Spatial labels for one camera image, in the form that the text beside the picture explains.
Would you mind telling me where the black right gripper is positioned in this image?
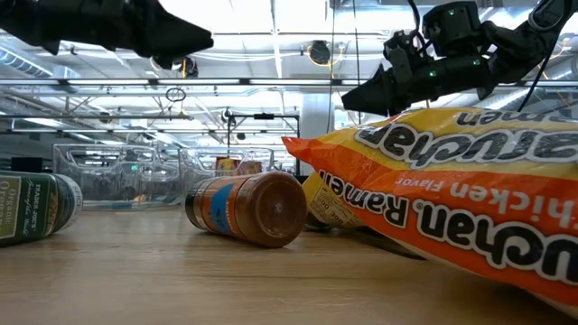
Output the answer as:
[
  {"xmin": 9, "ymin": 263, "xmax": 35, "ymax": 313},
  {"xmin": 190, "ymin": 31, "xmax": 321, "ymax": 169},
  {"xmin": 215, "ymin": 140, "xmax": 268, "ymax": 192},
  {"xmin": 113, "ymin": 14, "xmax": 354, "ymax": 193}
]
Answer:
[{"xmin": 341, "ymin": 31, "xmax": 496, "ymax": 117}]

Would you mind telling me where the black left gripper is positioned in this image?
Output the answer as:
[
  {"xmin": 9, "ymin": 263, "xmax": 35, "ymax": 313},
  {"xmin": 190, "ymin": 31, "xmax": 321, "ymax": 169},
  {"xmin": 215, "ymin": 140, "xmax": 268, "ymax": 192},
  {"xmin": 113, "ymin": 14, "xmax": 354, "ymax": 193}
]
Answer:
[{"xmin": 0, "ymin": 0, "xmax": 214, "ymax": 70}]

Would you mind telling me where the brown orange noodle packet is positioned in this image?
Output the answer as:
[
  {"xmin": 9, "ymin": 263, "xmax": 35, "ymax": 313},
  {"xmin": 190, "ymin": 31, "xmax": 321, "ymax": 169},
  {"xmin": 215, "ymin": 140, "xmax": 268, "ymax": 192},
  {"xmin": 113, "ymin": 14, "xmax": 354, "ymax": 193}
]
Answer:
[{"xmin": 214, "ymin": 156, "xmax": 264, "ymax": 178}]

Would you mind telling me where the black metal stand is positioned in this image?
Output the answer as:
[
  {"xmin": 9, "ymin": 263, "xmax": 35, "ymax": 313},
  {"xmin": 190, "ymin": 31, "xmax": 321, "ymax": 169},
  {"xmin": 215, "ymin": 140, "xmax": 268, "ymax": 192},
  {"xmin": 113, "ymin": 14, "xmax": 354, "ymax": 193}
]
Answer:
[{"xmin": 223, "ymin": 107, "xmax": 303, "ymax": 177}]

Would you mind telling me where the yellow ramen packet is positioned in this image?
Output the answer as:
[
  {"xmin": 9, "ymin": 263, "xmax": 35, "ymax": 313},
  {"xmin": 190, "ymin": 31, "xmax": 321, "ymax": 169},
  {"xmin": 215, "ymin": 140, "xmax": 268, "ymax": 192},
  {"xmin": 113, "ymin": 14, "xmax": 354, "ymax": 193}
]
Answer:
[{"xmin": 301, "ymin": 170, "xmax": 367, "ymax": 229}]

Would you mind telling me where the orange chicken ramen packet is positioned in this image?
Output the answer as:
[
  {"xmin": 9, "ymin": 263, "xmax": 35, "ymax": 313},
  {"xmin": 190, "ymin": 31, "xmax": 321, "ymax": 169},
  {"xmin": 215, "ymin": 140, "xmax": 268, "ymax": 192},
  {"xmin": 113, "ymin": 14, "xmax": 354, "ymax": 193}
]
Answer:
[{"xmin": 283, "ymin": 106, "xmax": 578, "ymax": 317}]

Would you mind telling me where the clear plastic utensil bin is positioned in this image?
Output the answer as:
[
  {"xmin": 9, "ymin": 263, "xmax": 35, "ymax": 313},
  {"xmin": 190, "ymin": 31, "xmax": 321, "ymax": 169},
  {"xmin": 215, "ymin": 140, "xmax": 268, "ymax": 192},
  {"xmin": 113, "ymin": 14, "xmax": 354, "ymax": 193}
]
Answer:
[{"xmin": 51, "ymin": 143, "xmax": 182, "ymax": 212}]

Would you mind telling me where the orange spice jar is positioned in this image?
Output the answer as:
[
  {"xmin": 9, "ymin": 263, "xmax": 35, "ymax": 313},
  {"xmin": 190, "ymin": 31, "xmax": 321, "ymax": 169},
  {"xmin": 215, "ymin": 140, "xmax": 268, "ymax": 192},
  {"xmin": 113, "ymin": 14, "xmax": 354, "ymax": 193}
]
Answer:
[{"xmin": 184, "ymin": 170, "xmax": 308, "ymax": 248}]

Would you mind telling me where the black block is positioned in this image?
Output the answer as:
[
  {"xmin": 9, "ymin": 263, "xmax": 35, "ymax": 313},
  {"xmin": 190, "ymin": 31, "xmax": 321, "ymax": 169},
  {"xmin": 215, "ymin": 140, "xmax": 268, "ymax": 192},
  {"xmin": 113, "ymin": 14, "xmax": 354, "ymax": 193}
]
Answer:
[{"xmin": 11, "ymin": 156, "xmax": 44, "ymax": 173}]

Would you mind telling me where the green oregano spice jar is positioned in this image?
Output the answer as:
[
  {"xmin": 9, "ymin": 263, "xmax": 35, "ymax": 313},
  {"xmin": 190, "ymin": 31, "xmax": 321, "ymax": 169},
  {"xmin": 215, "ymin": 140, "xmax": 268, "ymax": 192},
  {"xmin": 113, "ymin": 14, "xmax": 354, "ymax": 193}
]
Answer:
[{"xmin": 0, "ymin": 170, "xmax": 84, "ymax": 247}]

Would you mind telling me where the black ceiling cable reel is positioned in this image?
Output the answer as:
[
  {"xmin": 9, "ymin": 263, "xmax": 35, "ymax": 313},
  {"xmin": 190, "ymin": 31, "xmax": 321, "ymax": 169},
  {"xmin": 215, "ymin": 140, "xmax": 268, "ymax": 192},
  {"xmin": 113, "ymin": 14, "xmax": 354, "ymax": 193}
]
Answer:
[
  {"xmin": 173, "ymin": 56, "xmax": 200, "ymax": 79},
  {"xmin": 308, "ymin": 39, "xmax": 334, "ymax": 66}
]

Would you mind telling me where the hanging black cable ring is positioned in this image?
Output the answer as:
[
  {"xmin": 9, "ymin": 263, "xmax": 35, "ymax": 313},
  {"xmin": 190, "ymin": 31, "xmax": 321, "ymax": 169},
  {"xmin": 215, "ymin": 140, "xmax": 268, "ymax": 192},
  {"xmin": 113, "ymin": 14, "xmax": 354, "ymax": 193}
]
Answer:
[{"xmin": 164, "ymin": 86, "xmax": 188, "ymax": 104}]

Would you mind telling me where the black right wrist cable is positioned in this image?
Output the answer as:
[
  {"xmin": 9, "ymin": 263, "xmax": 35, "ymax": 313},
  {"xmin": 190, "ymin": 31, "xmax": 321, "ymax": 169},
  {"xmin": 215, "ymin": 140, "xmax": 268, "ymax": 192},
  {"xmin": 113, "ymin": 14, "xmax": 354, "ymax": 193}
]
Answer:
[{"xmin": 517, "ymin": 0, "xmax": 560, "ymax": 113}]

